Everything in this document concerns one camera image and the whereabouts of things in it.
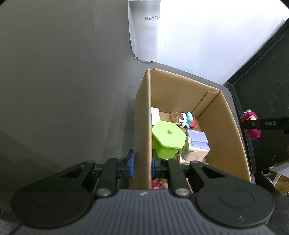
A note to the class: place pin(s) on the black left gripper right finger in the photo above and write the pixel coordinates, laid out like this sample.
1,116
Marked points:
175,173

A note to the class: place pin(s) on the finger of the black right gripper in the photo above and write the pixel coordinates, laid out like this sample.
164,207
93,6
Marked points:
280,123

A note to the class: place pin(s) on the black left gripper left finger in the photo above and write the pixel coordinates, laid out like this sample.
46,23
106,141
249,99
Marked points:
114,174

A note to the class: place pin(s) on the magenta dinosaur figurine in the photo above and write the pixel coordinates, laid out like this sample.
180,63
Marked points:
250,115

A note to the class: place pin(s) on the lavender and white toy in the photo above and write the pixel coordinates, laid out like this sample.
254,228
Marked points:
195,148

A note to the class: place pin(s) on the blue red white figurine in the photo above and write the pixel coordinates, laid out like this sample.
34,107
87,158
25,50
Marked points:
187,120

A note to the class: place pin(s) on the clear plastic capsule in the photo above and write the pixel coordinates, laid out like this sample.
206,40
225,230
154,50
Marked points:
175,117

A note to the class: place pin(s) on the brown cardboard box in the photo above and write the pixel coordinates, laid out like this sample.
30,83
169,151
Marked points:
210,103

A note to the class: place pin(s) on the red patterned item in box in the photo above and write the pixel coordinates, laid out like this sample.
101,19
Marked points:
159,183

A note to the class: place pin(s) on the green hexagonal lidded container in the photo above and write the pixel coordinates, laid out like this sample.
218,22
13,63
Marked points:
167,139

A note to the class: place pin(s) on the black tray box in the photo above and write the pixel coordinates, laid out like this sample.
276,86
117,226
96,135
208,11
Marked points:
261,85

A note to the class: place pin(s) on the small white box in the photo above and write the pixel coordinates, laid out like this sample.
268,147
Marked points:
155,115

